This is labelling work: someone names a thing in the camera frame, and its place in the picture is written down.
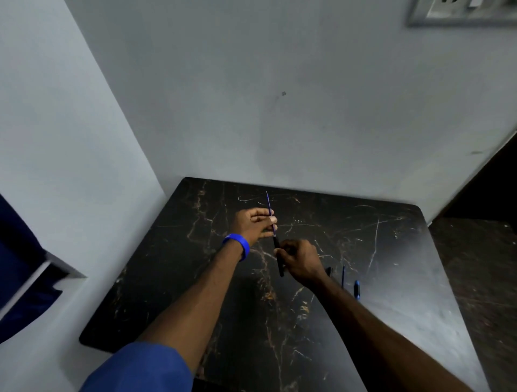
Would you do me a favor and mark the white window ledge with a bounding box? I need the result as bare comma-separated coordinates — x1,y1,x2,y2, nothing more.
0,251,87,321

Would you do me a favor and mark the person's left hand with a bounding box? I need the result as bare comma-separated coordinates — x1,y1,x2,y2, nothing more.
230,208,278,248

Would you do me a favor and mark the blue wristband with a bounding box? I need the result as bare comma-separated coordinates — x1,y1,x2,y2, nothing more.
222,233,250,262

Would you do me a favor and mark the wall switch plate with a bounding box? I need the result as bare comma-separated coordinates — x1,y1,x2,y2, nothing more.
407,0,517,28

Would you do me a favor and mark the blue curtain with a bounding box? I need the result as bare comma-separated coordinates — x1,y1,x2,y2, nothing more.
0,194,69,345

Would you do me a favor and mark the blue shirt sleeve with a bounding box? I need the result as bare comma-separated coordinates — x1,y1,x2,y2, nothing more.
79,342,194,392

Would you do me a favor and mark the person's right forearm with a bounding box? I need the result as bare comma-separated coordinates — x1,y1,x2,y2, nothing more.
309,276,475,392

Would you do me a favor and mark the black pen barrel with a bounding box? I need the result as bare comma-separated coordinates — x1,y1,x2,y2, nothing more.
273,235,285,278

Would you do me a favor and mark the person's left forearm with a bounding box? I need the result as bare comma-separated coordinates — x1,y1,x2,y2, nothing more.
135,240,245,374

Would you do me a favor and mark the person's right hand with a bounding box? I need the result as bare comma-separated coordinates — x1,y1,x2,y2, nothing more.
273,239,330,289

